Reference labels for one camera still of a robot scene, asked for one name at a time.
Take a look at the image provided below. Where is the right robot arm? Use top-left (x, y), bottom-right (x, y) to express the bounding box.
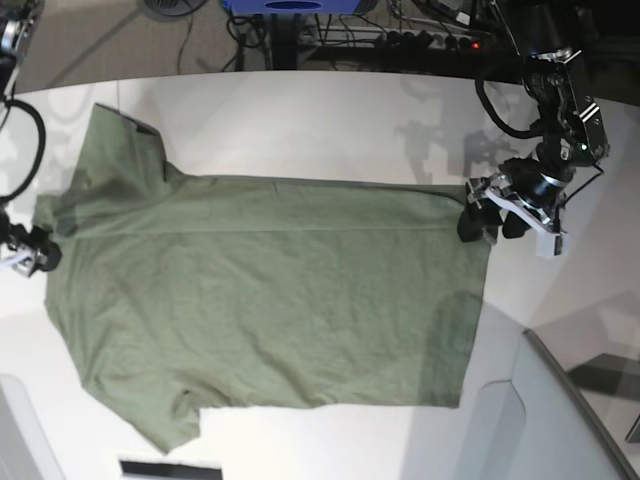
top-left (1, 0), bottom-right (62, 278)

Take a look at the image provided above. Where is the olive green t-shirt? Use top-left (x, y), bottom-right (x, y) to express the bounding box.
top-left (34, 105), bottom-right (490, 452)

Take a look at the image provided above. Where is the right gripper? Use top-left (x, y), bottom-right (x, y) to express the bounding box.
top-left (1, 223), bottom-right (62, 275)

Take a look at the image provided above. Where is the black power strip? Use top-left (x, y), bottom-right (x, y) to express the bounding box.
top-left (374, 30), bottom-right (485, 52)

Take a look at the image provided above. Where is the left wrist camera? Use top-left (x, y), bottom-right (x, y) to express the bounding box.
top-left (536, 231), bottom-right (572, 259)

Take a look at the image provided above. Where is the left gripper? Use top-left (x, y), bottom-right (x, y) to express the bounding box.
top-left (457, 157), bottom-right (575, 243)

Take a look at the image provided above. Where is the blue box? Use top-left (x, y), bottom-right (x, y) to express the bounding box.
top-left (222, 0), bottom-right (362, 14)

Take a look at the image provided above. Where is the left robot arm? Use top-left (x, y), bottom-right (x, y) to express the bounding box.
top-left (457, 1), bottom-right (610, 254)

